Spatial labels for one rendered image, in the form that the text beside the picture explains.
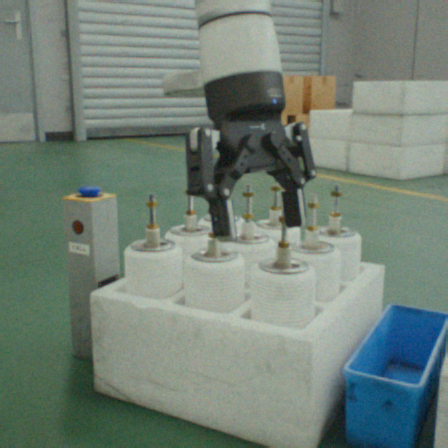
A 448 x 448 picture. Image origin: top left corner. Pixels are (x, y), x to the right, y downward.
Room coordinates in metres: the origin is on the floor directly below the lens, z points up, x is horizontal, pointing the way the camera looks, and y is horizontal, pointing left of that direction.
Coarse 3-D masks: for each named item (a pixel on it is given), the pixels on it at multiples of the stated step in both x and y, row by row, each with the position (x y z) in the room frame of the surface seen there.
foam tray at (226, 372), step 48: (96, 336) 0.89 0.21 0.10; (144, 336) 0.85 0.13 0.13; (192, 336) 0.80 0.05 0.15; (240, 336) 0.76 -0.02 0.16; (288, 336) 0.73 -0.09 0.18; (336, 336) 0.80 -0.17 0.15; (96, 384) 0.90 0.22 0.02; (144, 384) 0.85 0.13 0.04; (192, 384) 0.80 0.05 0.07; (240, 384) 0.76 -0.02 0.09; (288, 384) 0.73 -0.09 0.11; (336, 384) 0.81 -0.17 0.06; (240, 432) 0.76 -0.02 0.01; (288, 432) 0.73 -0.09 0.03
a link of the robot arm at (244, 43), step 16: (240, 16) 0.54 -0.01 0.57; (256, 16) 0.54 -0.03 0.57; (208, 32) 0.54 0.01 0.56; (224, 32) 0.53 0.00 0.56; (240, 32) 0.53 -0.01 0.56; (256, 32) 0.54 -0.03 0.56; (272, 32) 0.55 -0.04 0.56; (208, 48) 0.54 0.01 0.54; (224, 48) 0.53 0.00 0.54; (240, 48) 0.53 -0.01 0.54; (256, 48) 0.53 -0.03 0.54; (272, 48) 0.54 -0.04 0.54; (208, 64) 0.54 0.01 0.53; (224, 64) 0.53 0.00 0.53; (240, 64) 0.53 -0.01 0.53; (256, 64) 0.53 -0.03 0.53; (272, 64) 0.54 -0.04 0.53; (176, 80) 0.57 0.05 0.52; (192, 80) 0.58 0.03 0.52; (208, 80) 0.54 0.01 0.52
